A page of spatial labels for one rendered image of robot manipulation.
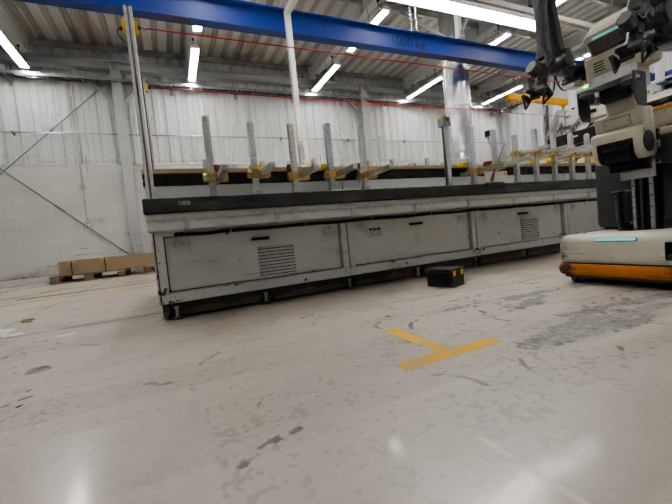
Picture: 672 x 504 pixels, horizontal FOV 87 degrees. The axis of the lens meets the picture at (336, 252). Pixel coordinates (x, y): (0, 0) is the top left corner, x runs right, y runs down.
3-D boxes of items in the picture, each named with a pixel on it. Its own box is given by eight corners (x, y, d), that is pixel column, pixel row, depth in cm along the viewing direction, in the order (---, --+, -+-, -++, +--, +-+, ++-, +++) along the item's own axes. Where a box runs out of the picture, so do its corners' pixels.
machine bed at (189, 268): (639, 239, 421) (635, 164, 417) (160, 322, 211) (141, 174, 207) (578, 240, 484) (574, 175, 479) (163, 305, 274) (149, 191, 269)
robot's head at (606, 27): (604, 47, 195) (591, 23, 191) (650, 25, 176) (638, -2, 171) (593, 63, 191) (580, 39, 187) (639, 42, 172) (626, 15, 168)
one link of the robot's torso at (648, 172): (626, 180, 201) (624, 136, 200) (693, 170, 175) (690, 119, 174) (598, 182, 190) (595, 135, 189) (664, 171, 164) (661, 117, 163)
